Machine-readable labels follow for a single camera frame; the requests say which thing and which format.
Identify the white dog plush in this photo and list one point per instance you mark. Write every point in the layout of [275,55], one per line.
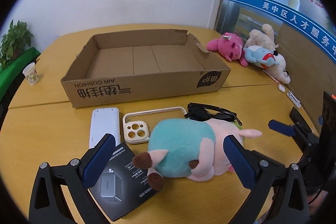
[279,72]

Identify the black sunglasses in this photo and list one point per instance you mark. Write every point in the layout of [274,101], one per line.
[203,112]

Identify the black charger box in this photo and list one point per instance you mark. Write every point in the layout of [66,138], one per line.
[121,187]

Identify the blue red plush toy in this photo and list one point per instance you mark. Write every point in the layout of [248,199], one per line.
[259,56]

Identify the white earbuds case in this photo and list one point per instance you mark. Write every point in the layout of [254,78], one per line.
[281,88]

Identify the teal pink pig plush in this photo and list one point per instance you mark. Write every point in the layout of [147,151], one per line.
[180,147]

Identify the white clear phone case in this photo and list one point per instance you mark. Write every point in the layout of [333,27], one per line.
[137,126]

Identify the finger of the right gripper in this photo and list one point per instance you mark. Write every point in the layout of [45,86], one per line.
[282,128]

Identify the green potted plant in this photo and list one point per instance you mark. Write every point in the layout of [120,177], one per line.
[14,42]

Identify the pink pen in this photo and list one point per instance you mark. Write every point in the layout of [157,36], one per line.
[275,80]

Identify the beige plush toy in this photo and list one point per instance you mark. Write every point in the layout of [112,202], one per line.
[264,38]

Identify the cardboard box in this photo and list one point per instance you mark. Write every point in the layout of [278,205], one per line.
[138,65]

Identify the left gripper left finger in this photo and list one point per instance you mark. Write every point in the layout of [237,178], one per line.
[47,202]

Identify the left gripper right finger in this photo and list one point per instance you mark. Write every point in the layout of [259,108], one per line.
[260,174]

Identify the paper cup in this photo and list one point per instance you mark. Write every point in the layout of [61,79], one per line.
[31,74]

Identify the white folding phone stand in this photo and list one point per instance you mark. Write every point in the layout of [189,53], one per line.
[294,99]

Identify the pink bear plush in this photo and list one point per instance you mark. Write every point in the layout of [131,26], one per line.
[230,46]

